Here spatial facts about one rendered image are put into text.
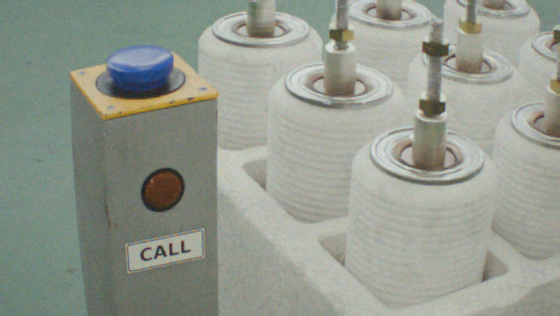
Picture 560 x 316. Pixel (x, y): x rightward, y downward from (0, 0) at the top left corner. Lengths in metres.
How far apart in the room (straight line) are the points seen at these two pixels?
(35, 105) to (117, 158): 0.79
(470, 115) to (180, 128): 0.27
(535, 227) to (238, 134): 0.26
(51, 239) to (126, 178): 0.49
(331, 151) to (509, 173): 0.13
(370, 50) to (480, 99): 0.13
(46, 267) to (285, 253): 0.38
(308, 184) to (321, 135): 0.04
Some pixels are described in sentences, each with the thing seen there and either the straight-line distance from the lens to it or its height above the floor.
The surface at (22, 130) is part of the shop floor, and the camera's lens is 1.36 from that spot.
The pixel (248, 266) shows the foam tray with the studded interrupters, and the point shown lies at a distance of 0.83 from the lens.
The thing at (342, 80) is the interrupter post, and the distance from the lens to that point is 0.81.
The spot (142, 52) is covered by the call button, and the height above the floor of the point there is 0.33.
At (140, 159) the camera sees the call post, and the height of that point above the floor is 0.28.
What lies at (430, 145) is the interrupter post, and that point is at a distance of 0.72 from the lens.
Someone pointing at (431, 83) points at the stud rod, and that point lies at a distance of 0.71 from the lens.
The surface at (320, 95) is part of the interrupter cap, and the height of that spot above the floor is 0.25.
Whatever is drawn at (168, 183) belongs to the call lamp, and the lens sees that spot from 0.66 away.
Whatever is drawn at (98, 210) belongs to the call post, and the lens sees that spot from 0.68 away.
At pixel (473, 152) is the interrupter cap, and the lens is 0.74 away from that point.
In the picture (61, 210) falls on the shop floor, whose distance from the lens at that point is 1.18.
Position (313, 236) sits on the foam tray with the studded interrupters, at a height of 0.18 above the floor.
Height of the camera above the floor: 0.58
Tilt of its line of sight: 27 degrees down
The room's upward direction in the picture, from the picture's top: 2 degrees clockwise
